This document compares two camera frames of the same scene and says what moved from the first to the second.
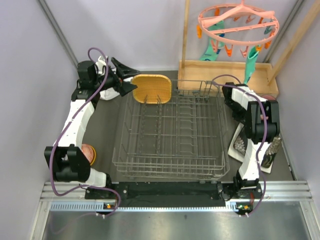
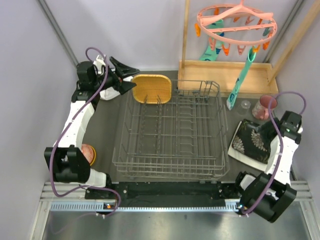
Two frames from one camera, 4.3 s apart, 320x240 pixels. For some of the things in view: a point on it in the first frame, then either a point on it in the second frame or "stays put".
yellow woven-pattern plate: x=152 y=88 stays put
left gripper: x=122 y=72 stays put
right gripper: x=240 y=118 → x=263 y=130
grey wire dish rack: x=184 y=140 stays put
